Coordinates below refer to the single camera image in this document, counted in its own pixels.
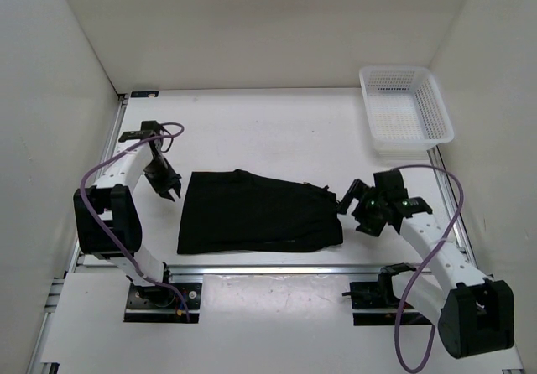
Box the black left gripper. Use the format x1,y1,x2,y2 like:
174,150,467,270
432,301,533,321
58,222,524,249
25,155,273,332
143,157,182,201

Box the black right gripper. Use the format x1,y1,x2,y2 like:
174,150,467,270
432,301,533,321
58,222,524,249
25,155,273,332
332,179,387,237

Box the black shorts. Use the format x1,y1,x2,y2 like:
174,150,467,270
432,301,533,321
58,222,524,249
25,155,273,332
177,169,343,255

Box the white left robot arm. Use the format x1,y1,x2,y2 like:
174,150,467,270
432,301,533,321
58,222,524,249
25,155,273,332
73,120,184,307

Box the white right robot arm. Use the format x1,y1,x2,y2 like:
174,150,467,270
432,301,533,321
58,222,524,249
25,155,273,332
337,171,514,359

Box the white perforated plastic basket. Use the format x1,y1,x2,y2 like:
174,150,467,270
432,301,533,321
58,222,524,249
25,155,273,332
359,65,455,153

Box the small black corner label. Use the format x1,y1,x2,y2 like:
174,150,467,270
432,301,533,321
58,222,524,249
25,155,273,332
130,91,159,98

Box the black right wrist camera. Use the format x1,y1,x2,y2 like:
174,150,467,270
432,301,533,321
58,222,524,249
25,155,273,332
373,169,408,202

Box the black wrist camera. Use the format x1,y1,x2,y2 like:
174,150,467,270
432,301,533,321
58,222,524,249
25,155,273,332
373,169,408,202
140,120,165,138

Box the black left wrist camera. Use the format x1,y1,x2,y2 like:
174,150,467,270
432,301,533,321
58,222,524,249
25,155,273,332
140,120,165,138

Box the aluminium table edge rail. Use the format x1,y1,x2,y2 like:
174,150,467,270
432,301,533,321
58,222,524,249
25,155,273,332
66,263,391,278

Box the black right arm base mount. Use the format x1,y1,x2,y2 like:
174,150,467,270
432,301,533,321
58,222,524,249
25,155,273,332
341,263,416,326

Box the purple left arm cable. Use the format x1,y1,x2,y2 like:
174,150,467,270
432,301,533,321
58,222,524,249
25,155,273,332
80,122,190,323

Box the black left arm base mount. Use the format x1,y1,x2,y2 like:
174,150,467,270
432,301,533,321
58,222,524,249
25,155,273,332
123,279,202,325

